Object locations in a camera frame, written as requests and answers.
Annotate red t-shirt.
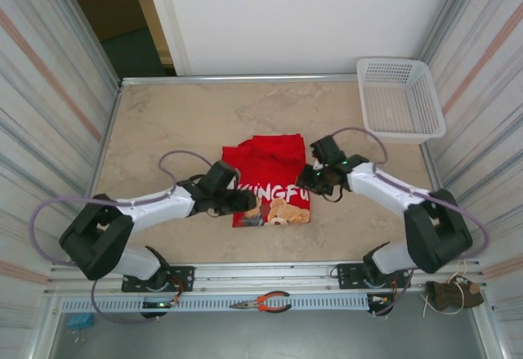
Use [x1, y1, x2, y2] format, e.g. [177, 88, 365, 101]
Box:
[221, 133, 311, 229]

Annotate white plastic mesh basket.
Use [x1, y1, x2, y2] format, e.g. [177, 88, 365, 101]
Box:
[356, 56, 447, 145]

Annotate small circuit board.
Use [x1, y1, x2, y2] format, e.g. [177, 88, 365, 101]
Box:
[369, 293, 396, 307]
[141, 298, 181, 310]

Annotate brown cloth bag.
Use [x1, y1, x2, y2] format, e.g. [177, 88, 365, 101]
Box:
[424, 279, 485, 315]

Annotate blue binder clip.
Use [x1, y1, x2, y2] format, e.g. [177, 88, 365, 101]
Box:
[67, 315, 94, 342]

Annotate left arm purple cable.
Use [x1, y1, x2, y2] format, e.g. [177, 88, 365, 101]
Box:
[31, 150, 216, 325]

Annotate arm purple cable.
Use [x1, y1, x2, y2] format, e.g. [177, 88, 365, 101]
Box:
[330, 126, 490, 318]
[31, 150, 216, 325]

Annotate aluminium mounting rail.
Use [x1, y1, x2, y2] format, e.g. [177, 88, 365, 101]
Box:
[43, 258, 489, 297]

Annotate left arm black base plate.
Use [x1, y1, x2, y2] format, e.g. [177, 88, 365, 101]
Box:
[121, 266, 195, 294]

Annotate orange handled pliers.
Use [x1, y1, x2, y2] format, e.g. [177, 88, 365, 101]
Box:
[228, 291, 292, 313]

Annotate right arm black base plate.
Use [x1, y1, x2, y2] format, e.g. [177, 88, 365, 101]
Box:
[337, 263, 412, 290]

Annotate aluminium rear frame bar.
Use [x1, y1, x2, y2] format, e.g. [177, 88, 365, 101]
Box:
[120, 73, 360, 87]

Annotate white slotted cable duct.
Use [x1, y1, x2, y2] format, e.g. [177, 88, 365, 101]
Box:
[60, 295, 371, 313]

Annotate cream door frame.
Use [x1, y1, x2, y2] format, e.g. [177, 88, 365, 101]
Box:
[124, 0, 193, 77]

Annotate thin white string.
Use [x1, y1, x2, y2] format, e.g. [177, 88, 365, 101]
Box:
[422, 259, 469, 318]

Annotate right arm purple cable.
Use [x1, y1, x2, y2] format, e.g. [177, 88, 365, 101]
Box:
[330, 126, 490, 318]

